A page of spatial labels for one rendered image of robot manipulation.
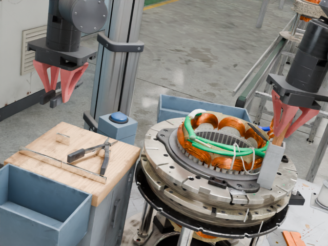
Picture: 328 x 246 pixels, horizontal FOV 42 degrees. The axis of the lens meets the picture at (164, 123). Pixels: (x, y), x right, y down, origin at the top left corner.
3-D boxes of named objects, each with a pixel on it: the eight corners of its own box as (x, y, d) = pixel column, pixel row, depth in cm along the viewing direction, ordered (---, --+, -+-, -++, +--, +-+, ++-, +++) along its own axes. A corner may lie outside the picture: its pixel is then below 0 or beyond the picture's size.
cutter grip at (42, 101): (43, 105, 75) (43, 97, 74) (39, 104, 75) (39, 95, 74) (55, 98, 78) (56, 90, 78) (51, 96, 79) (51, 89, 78)
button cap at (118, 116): (130, 120, 108) (130, 116, 108) (118, 123, 105) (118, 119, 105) (119, 113, 110) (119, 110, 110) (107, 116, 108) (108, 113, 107)
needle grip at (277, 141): (279, 152, 77) (292, 123, 75) (271, 151, 77) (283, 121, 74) (276, 147, 79) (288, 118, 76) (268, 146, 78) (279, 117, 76)
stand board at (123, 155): (96, 207, 74) (98, 196, 73) (3, 172, 78) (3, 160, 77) (139, 157, 92) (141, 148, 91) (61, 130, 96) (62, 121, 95)
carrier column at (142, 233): (145, 241, 104) (161, 169, 95) (135, 238, 104) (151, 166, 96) (148, 235, 106) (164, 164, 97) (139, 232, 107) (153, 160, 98)
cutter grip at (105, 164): (104, 175, 76) (105, 168, 76) (99, 174, 76) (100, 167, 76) (108, 164, 80) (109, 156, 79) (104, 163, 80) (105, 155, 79)
